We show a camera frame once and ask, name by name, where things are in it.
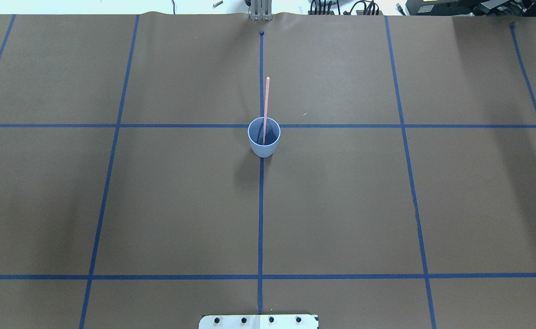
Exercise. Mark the blue cup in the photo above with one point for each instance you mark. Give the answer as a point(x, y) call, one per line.
point(254, 134)

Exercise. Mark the pink chopstick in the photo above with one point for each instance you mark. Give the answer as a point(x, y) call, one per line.
point(265, 111)

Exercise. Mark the black usb hub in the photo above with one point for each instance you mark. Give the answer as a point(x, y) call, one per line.
point(324, 7)

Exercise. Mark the black laptop monitor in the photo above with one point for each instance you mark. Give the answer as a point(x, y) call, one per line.
point(522, 8)

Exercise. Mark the aluminium frame post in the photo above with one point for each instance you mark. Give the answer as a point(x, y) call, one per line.
point(260, 10)

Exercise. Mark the white pedestal column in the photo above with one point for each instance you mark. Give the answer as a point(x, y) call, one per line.
point(260, 321)

